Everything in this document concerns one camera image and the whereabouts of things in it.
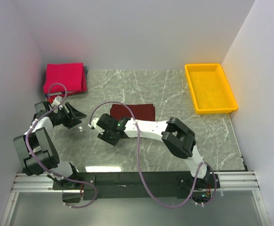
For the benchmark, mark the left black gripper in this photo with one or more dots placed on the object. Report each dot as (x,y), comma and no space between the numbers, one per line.
(71,121)

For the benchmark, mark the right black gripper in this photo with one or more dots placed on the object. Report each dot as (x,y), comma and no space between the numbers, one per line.
(104,137)

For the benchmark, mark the dark red t-shirt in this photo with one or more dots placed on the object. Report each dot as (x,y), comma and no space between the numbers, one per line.
(144,112)

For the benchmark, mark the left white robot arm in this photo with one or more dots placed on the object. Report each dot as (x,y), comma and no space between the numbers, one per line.
(35,149)

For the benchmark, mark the folded red striped t-shirt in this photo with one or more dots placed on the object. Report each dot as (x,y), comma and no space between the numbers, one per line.
(57,95)

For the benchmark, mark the folded pink t-shirt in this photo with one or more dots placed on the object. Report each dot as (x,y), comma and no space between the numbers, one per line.
(59,68)

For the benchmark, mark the black base beam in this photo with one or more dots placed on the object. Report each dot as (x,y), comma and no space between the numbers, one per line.
(106,185)

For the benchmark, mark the yellow plastic tray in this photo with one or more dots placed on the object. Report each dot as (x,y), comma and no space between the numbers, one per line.
(209,89)

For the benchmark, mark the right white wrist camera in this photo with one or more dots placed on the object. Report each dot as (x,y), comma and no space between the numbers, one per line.
(93,125)

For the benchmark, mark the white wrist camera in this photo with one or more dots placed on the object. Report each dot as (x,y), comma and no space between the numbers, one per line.
(56,102)
(93,125)

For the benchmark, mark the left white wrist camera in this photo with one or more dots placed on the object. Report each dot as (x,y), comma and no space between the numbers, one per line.
(56,102)

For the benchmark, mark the aluminium rail frame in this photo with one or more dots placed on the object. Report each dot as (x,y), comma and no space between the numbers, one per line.
(237,203)

